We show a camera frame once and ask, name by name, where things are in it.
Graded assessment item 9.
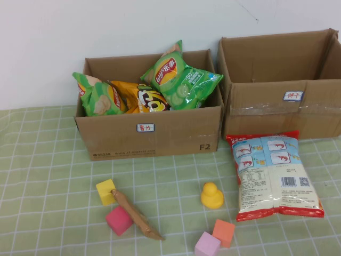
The green checked tablecloth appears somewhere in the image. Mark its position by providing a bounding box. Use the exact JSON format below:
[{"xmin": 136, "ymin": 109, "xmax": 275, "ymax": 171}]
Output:
[{"xmin": 0, "ymin": 105, "xmax": 341, "ymax": 256}]

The pink foam cube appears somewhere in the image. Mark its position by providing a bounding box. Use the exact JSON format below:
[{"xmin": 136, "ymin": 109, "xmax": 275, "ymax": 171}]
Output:
[{"xmin": 194, "ymin": 231, "xmax": 222, "ymax": 256}]

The orange foam cube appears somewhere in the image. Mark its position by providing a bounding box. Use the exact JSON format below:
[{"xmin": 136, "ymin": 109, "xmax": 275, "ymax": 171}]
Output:
[{"xmin": 212, "ymin": 218, "xmax": 236, "ymax": 249}]

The yellow rubber duck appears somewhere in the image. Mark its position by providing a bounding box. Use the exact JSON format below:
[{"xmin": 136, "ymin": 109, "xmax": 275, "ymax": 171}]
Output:
[{"xmin": 200, "ymin": 182, "xmax": 224, "ymax": 210}]

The cardboard box with F2 print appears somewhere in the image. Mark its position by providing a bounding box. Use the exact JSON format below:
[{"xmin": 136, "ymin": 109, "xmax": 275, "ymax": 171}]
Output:
[{"xmin": 74, "ymin": 50, "xmax": 225, "ymax": 162}]

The yellow foam cube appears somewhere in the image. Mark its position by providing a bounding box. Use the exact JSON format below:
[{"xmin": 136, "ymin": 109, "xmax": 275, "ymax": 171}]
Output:
[{"xmin": 95, "ymin": 178, "xmax": 118, "ymax": 206}]

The green cucumber Lay's chip bag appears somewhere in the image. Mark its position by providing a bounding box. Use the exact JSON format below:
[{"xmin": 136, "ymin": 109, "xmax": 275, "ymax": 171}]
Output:
[{"xmin": 140, "ymin": 39, "xmax": 224, "ymax": 110}]

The orange Cheetos snack bag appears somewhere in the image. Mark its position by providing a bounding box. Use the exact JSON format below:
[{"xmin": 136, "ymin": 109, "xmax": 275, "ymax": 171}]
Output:
[{"xmin": 108, "ymin": 80, "xmax": 171, "ymax": 114}]

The red white shrimp cracker bag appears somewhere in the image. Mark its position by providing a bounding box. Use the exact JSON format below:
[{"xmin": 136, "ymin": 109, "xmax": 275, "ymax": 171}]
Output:
[{"xmin": 225, "ymin": 130, "xmax": 325, "ymax": 222}]

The red foam cube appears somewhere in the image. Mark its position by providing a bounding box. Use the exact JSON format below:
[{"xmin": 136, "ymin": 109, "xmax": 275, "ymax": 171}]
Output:
[{"xmin": 105, "ymin": 205, "xmax": 134, "ymax": 237}]

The large taped cardboard box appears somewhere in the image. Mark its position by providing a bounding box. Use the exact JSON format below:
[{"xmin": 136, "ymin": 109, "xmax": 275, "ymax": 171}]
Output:
[{"xmin": 217, "ymin": 28, "xmax": 341, "ymax": 141}]

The brown snack packet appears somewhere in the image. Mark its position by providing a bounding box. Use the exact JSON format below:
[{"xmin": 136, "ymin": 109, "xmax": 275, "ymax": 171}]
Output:
[{"xmin": 111, "ymin": 189, "xmax": 166, "ymax": 241}]

